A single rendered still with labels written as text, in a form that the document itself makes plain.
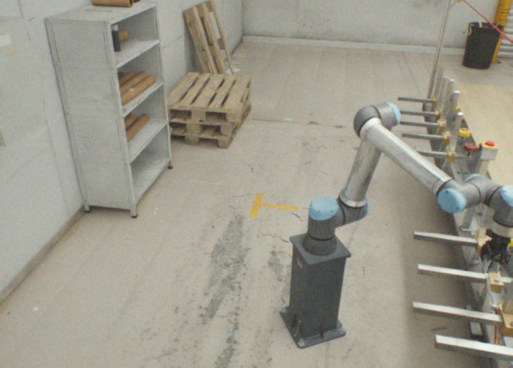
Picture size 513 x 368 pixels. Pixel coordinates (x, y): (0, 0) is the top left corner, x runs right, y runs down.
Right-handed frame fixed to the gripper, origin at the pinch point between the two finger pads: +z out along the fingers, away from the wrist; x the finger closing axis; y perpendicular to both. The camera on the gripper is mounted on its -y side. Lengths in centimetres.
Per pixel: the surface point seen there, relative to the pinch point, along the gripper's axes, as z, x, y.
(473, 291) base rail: 26.9, 4.4, -17.6
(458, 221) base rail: 27, 6, -74
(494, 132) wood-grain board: 7, 39, -164
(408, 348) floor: 97, -11, -41
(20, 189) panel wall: 38, -264, -62
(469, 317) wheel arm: 11.5, -6.7, 15.8
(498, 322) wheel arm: 11.8, 3.6, 15.9
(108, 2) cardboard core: -61, -249, -176
